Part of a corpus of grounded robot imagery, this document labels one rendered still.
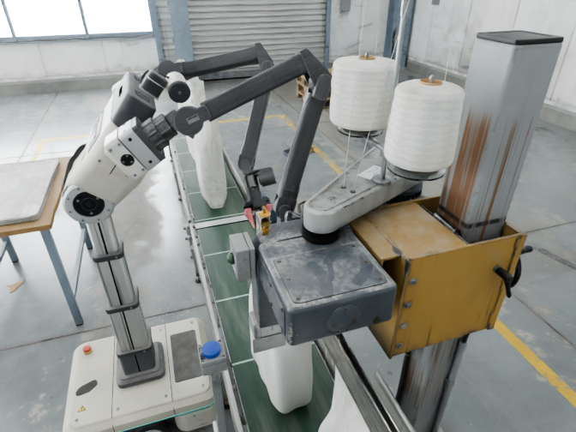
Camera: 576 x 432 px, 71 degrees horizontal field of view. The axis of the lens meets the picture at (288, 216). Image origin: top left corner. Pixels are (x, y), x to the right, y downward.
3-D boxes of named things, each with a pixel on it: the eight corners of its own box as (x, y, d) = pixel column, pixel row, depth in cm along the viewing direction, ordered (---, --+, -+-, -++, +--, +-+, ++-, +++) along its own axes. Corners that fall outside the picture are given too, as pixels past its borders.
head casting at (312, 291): (252, 310, 113) (246, 219, 97) (333, 291, 119) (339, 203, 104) (285, 405, 88) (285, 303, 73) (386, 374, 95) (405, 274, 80)
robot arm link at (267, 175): (242, 163, 166) (239, 160, 157) (269, 155, 166) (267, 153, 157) (249, 191, 166) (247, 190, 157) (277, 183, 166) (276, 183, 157)
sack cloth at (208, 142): (196, 183, 331) (184, 93, 294) (223, 180, 336) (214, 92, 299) (203, 212, 293) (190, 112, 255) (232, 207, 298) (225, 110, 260)
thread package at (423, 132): (370, 153, 90) (379, 75, 82) (425, 145, 94) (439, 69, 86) (407, 181, 78) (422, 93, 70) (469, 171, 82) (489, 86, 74)
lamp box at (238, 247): (231, 263, 102) (228, 234, 98) (249, 260, 104) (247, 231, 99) (237, 282, 96) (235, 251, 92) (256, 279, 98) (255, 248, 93)
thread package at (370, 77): (319, 118, 112) (321, 52, 103) (373, 112, 117) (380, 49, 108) (345, 139, 99) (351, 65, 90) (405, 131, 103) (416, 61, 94)
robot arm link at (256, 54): (270, 46, 165) (268, 36, 155) (277, 80, 165) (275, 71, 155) (163, 70, 166) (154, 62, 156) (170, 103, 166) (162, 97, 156)
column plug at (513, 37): (474, 37, 86) (476, 32, 85) (519, 34, 89) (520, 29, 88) (515, 45, 76) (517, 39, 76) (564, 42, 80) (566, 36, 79)
